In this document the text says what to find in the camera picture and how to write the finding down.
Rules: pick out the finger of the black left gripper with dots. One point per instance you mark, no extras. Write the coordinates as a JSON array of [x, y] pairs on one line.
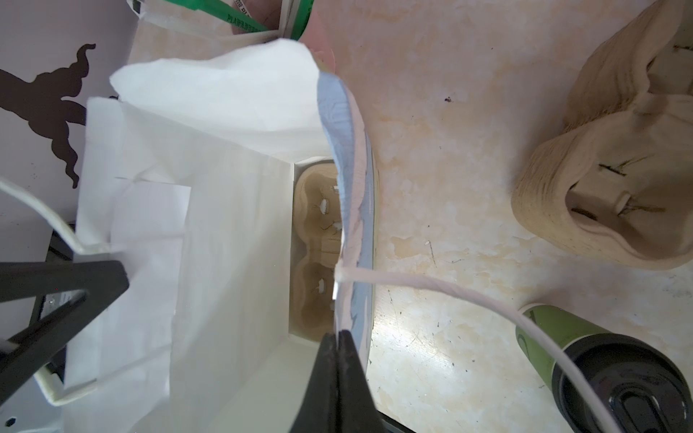
[[98, 285]]

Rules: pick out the stack of pulp cup carriers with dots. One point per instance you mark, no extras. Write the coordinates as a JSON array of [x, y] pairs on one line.
[[616, 185]]

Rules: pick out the green white paper bag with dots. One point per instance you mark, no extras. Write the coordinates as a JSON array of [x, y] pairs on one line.
[[187, 179]]

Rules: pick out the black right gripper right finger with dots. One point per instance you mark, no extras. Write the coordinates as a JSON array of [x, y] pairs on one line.
[[356, 411]]

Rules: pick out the pink straw holder cup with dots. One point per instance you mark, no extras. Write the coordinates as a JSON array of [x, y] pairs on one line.
[[319, 43]]

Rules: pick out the wrapped straws bundle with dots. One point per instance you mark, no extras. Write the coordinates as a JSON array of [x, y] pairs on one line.
[[221, 10]]

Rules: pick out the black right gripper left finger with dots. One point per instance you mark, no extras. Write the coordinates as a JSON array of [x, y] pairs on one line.
[[318, 411]]

